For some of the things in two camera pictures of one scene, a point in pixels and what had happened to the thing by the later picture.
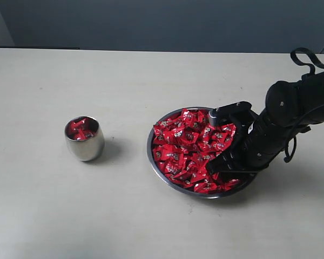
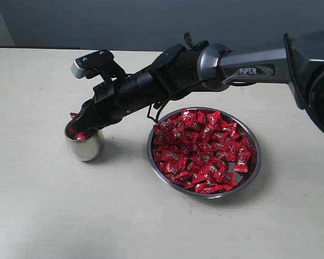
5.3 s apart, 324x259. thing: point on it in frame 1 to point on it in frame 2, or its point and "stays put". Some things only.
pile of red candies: (183, 145) stays put
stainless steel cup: (88, 150) stays put
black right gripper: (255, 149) to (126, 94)
